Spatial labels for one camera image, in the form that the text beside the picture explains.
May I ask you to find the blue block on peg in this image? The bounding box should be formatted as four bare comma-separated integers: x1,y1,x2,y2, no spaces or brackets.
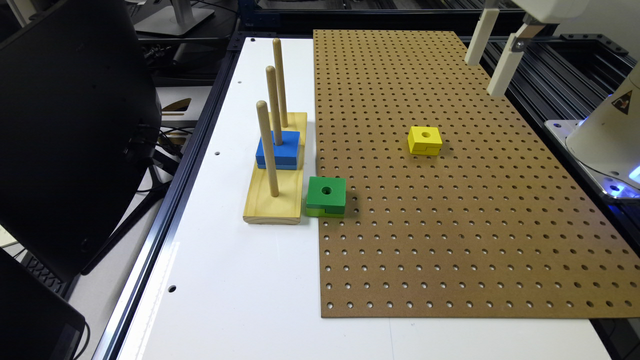
255,131,300,170

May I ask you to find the black laptop corner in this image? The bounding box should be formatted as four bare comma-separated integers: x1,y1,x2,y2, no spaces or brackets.
1,252,85,360

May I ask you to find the metal robot mounting plate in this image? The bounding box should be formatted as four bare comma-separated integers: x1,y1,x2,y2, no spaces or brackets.
543,118,640,202

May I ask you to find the rear wooden peg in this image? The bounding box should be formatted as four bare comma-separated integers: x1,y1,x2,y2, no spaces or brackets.
272,38,289,128

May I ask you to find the middle wooden peg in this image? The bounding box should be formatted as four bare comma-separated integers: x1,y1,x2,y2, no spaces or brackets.
266,65,283,146

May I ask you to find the yellow block with hole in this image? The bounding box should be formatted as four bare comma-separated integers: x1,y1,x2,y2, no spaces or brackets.
407,126,443,155

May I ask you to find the wooden peg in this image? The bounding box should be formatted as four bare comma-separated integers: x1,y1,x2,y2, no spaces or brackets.
266,65,283,146
256,100,279,197
272,38,289,128

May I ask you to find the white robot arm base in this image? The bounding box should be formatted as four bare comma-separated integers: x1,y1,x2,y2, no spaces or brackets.
565,64,639,188

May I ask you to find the green block with hole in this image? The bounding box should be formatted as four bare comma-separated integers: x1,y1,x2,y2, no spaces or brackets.
306,177,346,218

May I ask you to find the brown perforated pegboard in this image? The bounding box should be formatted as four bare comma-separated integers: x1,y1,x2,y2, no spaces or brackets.
313,30,639,318

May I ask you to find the front wooden peg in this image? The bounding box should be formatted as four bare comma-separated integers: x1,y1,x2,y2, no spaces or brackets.
256,100,279,197

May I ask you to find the grey monitor stand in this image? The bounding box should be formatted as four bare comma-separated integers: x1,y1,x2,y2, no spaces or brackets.
134,0,215,36

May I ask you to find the black monitor back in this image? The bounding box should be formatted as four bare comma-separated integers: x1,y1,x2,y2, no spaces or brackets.
1,0,161,280

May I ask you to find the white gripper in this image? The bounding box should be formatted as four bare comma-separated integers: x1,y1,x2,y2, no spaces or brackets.
464,0,589,96

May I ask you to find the wooden peg stand base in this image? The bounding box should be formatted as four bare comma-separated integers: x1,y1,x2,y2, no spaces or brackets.
243,112,307,225

